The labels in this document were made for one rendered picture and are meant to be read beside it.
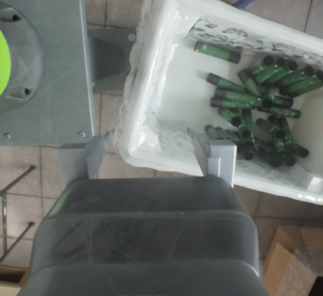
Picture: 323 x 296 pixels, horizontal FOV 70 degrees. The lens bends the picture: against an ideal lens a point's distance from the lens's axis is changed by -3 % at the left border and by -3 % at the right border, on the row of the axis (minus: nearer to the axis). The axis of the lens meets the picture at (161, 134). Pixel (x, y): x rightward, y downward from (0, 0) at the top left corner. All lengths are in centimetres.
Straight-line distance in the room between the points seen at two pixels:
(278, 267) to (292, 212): 35
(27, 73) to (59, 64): 4
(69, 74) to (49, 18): 8
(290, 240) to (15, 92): 159
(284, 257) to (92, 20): 163
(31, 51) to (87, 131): 13
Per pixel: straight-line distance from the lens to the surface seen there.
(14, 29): 35
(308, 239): 162
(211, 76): 80
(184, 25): 60
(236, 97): 80
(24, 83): 35
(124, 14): 129
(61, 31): 36
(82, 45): 35
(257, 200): 162
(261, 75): 81
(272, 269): 172
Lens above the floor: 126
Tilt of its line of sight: 73 degrees down
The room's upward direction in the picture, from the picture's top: 175 degrees clockwise
